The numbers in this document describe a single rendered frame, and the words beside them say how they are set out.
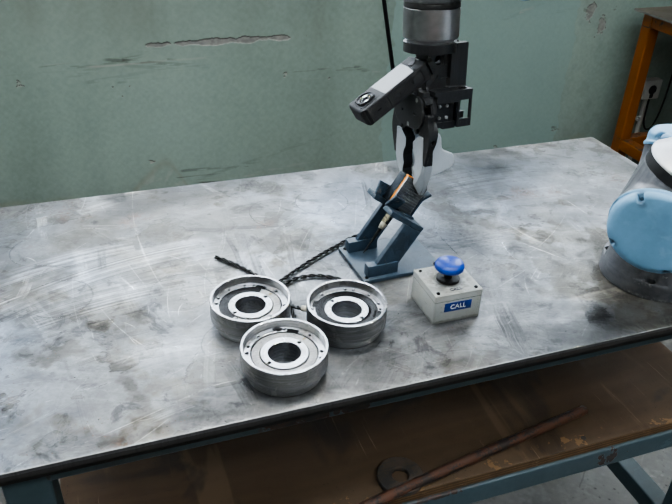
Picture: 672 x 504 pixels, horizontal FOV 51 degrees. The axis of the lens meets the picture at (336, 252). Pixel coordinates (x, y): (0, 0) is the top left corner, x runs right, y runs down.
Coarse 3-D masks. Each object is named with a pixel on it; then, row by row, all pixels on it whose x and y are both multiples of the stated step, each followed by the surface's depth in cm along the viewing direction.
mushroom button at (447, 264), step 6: (438, 258) 96; (444, 258) 96; (450, 258) 96; (456, 258) 96; (438, 264) 95; (444, 264) 94; (450, 264) 94; (456, 264) 95; (462, 264) 95; (438, 270) 95; (444, 270) 94; (450, 270) 94; (456, 270) 94; (462, 270) 95; (444, 276) 96; (450, 276) 96
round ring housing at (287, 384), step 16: (272, 320) 88; (288, 320) 89; (256, 336) 87; (304, 336) 88; (320, 336) 87; (240, 352) 83; (272, 352) 87; (288, 352) 88; (304, 352) 85; (320, 352) 86; (256, 368) 81; (272, 368) 83; (288, 368) 83; (320, 368) 83; (256, 384) 82; (272, 384) 81; (288, 384) 81; (304, 384) 82
